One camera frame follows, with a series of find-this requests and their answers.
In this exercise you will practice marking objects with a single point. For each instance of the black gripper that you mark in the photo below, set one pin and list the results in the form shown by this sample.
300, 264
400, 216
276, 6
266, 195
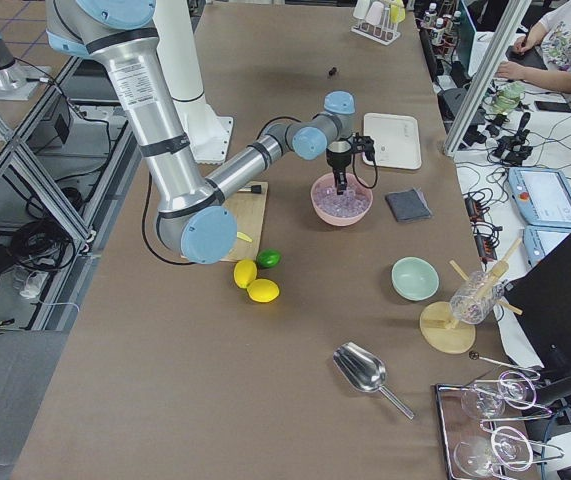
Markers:
338, 161

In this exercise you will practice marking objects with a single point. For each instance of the clear ice cubes pile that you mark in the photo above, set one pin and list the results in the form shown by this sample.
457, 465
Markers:
350, 203

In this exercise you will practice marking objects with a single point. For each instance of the pink plastic cup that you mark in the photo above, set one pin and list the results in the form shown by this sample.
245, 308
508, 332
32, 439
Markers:
375, 13

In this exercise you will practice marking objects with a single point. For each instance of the white plastic cup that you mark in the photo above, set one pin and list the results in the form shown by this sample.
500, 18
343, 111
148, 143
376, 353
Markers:
361, 9

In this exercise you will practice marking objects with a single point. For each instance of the yellow plastic cup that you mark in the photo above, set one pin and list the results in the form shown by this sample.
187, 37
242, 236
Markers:
397, 11

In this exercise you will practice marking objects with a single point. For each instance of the metal ice scoop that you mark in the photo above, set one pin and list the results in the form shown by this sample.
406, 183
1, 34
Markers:
366, 373

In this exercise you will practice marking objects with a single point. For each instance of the pink bowl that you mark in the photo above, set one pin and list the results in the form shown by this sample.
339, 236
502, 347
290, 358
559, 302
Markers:
326, 180

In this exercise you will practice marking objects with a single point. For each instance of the cream plastic tray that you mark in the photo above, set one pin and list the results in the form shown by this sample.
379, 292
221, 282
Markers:
396, 140

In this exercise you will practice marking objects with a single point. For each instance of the grey folded cloth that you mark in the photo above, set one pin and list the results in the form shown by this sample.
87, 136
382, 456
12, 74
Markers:
408, 206

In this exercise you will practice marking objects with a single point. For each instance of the wooden cutting board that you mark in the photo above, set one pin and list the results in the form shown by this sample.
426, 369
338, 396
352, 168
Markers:
250, 220

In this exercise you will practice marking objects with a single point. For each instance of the green lime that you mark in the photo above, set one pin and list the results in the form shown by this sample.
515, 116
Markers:
268, 258

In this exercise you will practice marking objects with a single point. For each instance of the yellow lemon wedge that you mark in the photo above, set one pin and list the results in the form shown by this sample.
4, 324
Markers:
244, 237

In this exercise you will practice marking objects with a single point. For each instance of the mint green bowl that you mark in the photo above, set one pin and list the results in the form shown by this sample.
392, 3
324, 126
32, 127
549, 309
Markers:
414, 278

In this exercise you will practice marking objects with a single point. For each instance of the yellow lemon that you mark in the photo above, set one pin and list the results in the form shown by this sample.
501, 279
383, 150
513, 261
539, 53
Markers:
245, 272
263, 290

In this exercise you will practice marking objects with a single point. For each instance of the clear textured glass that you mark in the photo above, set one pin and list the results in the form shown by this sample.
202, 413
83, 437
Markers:
474, 300

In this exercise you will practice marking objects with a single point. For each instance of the blue teach pendant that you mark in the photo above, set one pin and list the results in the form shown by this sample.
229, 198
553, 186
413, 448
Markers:
542, 196
539, 241

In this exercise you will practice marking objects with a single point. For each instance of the black monitor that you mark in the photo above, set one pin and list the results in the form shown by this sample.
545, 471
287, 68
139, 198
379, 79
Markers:
544, 296

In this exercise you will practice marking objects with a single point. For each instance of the person in white shirt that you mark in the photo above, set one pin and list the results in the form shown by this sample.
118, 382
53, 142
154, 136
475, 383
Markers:
552, 34

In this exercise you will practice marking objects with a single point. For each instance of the wine glass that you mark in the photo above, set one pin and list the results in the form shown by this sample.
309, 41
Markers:
488, 399
505, 451

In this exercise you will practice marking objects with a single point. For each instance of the black tray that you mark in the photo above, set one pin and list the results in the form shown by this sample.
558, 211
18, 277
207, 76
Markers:
456, 426

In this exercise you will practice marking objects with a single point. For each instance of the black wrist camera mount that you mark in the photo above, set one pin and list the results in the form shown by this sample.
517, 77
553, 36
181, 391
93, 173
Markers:
363, 144

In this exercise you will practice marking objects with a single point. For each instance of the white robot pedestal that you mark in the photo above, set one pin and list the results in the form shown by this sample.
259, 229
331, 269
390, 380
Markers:
209, 133

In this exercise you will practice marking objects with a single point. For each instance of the white wire cup rack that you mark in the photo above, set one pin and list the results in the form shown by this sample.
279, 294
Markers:
384, 34

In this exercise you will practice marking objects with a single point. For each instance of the aluminium frame post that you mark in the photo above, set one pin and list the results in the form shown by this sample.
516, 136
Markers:
500, 41

